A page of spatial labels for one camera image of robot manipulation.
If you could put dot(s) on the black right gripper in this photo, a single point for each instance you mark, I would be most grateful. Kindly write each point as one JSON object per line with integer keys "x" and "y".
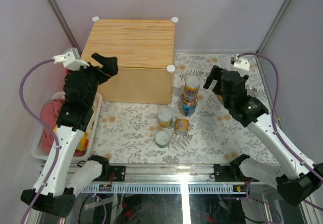
{"x": 215, "y": 74}

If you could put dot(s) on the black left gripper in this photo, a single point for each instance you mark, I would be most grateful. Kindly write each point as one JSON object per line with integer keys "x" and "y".
{"x": 110, "y": 67}

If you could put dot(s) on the tall yellow lidded can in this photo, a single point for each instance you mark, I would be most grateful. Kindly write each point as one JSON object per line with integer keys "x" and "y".
{"x": 191, "y": 88}

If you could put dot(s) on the blue soup can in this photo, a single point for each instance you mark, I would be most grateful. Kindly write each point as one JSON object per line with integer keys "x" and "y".
{"x": 187, "y": 107}

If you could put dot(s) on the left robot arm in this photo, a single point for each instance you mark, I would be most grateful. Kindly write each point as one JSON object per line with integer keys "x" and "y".
{"x": 72, "y": 122}

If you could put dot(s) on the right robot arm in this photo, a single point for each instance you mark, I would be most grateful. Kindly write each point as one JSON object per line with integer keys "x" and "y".
{"x": 297, "y": 176}

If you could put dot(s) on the wooden storage box counter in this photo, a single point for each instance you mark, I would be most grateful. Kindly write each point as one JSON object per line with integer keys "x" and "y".
{"x": 144, "y": 49}

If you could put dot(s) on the white corner connector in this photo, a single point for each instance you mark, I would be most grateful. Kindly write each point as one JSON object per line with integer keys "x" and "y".
{"x": 170, "y": 68}

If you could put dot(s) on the red cloth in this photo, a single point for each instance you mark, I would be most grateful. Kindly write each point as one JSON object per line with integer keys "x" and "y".
{"x": 49, "y": 115}

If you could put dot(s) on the short yellow can standing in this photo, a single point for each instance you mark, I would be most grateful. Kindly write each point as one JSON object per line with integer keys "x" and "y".
{"x": 165, "y": 117}

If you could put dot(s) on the short green can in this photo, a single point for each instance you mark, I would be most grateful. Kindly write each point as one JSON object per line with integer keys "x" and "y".
{"x": 162, "y": 139}

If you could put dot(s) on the white plastic basket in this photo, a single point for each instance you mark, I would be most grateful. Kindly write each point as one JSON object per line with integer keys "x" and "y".
{"x": 36, "y": 151}

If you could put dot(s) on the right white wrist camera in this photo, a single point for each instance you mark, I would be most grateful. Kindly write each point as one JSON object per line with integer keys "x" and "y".
{"x": 239, "y": 63}

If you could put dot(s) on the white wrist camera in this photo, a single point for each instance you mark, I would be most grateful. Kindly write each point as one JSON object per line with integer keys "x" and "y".
{"x": 71, "y": 60}
{"x": 239, "y": 63}

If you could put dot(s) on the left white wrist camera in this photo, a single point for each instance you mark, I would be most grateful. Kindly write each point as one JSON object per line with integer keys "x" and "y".
{"x": 71, "y": 60}

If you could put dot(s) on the aluminium mounting rail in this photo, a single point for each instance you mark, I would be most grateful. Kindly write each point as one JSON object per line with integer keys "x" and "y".
{"x": 176, "y": 176}

